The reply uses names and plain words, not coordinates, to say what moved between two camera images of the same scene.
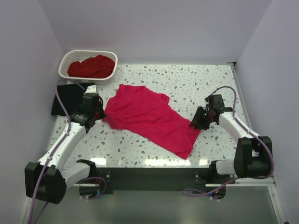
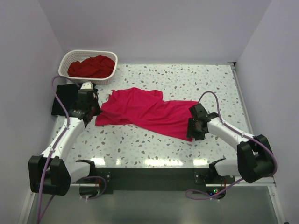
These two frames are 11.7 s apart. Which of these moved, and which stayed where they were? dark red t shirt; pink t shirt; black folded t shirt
Moved: pink t shirt
Stayed: dark red t shirt; black folded t shirt
